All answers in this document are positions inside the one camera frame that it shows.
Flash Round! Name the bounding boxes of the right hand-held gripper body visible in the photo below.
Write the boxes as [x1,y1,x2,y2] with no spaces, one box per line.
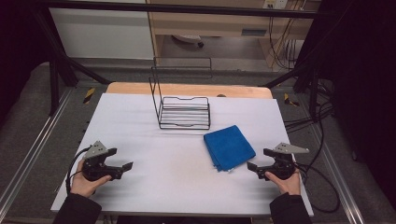
[257,142,310,182]

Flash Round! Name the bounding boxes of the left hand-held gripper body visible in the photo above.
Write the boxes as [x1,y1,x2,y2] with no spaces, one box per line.
[81,140,124,182]

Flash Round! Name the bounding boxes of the blue towel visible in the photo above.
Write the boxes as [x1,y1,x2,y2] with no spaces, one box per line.
[203,124,257,173]

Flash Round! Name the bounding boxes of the black wire rack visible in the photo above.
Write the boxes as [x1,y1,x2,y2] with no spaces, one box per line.
[148,56,214,131]

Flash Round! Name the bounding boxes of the person's right hand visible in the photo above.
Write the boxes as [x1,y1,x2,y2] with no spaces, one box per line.
[264,171,302,197]

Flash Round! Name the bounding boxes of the person's left hand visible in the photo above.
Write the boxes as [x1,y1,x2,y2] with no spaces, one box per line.
[70,159,112,199]

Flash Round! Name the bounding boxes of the white board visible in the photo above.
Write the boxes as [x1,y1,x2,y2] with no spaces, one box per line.
[50,92,315,217]

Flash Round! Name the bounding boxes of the yellow black tape strip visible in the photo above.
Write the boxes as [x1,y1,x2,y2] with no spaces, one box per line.
[82,87,96,105]
[283,92,300,107]

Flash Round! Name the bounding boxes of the wooden table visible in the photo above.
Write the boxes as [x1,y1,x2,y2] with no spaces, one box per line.
[106,81,274,100]

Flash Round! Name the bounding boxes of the black metal stand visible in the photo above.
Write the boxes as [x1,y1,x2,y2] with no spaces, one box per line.
[262,55,322,123]
[31,8,112,117]

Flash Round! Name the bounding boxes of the white cabinet panel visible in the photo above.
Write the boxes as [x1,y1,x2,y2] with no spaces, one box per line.
[49,7,155,61]

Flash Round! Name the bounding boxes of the white chair base with caster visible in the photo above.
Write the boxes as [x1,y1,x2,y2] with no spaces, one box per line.
[172,34,205,49]

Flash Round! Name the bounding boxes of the light wooden desk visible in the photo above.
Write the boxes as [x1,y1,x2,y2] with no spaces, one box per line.
[146,0,321,68]

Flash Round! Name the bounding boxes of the white power strip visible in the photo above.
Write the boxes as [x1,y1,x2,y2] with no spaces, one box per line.
[262,0,290,9]

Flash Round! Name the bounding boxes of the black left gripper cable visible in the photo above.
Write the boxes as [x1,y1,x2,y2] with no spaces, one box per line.
[64,147,92,194]

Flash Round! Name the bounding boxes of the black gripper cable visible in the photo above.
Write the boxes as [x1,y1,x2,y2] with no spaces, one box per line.
[64,147,92,194]
[292,162,341,215]

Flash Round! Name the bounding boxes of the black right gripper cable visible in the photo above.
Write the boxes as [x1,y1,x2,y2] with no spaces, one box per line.
[292,162,341,215]

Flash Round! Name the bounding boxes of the black floor cables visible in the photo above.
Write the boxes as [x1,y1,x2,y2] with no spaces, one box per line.
[283,77,336,133]

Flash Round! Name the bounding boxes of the aluminium rail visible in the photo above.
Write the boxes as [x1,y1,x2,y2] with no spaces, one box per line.
[0,88,75,213]
[311,124,366,224]

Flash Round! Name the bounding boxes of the hanging cables under desk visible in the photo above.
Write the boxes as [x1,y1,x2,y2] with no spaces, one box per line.
[267,15,305,71]

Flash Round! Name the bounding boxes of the black metal frame bar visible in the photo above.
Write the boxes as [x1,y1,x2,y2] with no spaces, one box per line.
[36,0,325,20]

